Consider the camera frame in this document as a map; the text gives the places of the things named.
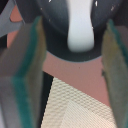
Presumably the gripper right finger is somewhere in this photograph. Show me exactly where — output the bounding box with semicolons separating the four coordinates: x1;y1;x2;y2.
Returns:
102;20;128;128

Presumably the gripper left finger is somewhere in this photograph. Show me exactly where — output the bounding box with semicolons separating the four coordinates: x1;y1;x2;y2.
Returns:
0;17;46;128

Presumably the pink stove mat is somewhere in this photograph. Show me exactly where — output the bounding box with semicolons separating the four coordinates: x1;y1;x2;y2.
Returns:
6;4;114;108

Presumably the small grey saucepan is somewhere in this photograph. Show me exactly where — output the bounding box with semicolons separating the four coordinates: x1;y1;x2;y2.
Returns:
0;0;24;37

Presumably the large grey pot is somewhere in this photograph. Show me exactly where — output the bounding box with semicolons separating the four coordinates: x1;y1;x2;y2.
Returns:
36;0;128;62

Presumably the woven beige placemat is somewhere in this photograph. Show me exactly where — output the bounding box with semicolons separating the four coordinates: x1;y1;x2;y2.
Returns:
41;78;117;128

